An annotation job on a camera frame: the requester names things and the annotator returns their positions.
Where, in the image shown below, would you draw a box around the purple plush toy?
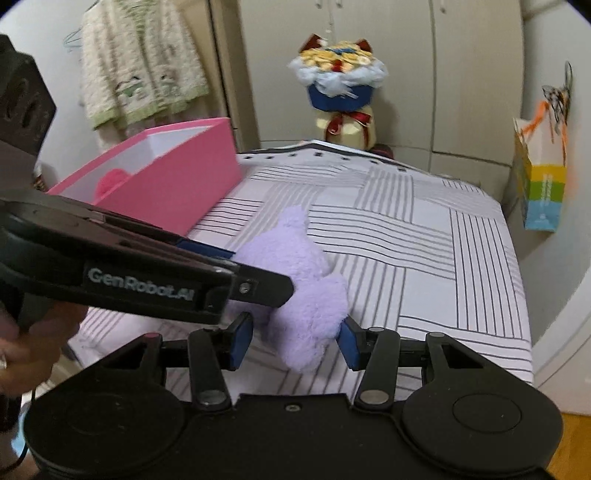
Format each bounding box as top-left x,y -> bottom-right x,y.
224,205 -> 349,373

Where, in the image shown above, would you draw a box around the pink fuzzy plush ball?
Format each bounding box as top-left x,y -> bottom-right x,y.
94,168 -> 130,201

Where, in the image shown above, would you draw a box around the pink cardboard shoe box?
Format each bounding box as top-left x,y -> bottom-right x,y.
49,118 -> 242,235

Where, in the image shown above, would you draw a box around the person's left hand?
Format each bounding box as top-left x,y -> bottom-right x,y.
1,302 -> 88,397

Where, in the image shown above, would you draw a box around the striped white table cloth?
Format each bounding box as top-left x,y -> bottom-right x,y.
68,139 -> 536,402

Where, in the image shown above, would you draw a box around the cream knitted green-trim cardigan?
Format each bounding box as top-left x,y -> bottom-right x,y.
81,1 -> 209,130

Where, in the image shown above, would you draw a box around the plush flower bouquet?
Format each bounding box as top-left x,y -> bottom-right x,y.
288,34 -> 389,151

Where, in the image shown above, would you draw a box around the colourful paper gift bag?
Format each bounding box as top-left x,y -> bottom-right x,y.
514,100 -> 567,232

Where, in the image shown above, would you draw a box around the beige wooden wardrobe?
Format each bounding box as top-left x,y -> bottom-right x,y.
211,1 -> 524,198

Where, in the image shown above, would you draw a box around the black cables on hook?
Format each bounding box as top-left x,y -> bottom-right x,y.
541,60 -> 574,135

